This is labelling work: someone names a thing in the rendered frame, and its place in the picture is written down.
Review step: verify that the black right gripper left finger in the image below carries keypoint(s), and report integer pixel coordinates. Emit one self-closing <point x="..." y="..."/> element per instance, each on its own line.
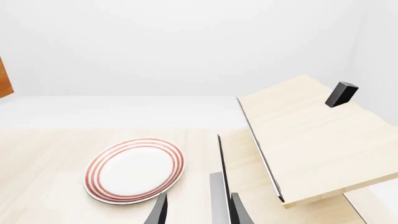
<point x="158" y="213"/>

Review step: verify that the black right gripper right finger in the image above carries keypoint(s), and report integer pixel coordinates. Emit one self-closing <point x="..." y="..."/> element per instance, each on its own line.
<point x="239" y="214"/>

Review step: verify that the wooden cabinet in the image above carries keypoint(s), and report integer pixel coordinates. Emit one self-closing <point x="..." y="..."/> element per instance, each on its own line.
<point x="4" y="81"/>

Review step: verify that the grey flat bar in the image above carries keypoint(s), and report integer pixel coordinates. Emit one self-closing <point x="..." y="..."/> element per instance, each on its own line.
<point x="217" y="198"/>

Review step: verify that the white plate with red rings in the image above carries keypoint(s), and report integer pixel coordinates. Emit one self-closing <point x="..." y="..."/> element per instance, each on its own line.
<point x="133" y="170"/>

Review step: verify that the black block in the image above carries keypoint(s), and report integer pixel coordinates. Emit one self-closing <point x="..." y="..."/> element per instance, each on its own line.
<point x="340" y="95"/>

